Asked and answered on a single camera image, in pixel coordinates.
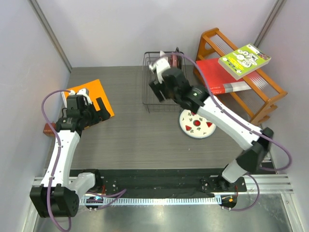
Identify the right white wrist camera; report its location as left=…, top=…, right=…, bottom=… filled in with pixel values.
left=149, top=58, right=171, bottom=84

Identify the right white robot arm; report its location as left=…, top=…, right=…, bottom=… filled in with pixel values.
left=149, top=67, right=274, bottom=191

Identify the orange wooden shelf rack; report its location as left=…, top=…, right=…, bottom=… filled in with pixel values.
left=194, top=28, right=287, bottom=126

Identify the small brown red block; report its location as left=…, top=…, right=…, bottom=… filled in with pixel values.
left=43, top=122, right=56, bottom=137

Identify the pink polka dot plate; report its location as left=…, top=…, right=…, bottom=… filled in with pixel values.
left=168, top=54, right=179, bottom=68

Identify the green cover book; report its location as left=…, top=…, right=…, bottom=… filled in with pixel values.
left=218, top=43, right=271, bottom=80

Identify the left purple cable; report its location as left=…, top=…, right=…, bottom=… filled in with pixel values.
left=41, top=89, right=127, bottom=232

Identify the black wire dish rack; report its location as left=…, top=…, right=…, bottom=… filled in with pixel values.
left=141, top=51, right=181, bottom=113

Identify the orange folder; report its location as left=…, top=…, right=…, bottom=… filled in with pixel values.
left=61, top=79, right=114, bottom=122

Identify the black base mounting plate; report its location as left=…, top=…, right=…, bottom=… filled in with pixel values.
left=98, top=168, right=247, bottom=198

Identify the aluminium rail frame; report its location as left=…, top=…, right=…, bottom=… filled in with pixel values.
left=21, top=125, right=305, bottom=232

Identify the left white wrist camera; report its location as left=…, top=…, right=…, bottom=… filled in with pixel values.
left=67, top=88, right=93, bottom=110

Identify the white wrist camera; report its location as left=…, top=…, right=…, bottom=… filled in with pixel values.
left=149, top=58, right=171, bottom=84
left=67, top=88, right=93, bottom=110

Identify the black rimmed beige plate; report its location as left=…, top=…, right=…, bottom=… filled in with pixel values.
left=175, top=47, right=182, bottom=69

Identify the red file folder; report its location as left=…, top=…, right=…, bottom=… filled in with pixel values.
left=196, top=58, right=251, bottom=95

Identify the white watermelon pattern plate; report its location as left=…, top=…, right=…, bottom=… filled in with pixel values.
left=179, top=110, right=216, bottom=139

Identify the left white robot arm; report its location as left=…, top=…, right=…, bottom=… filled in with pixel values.
left=29, top=94, right=111, bottom=218

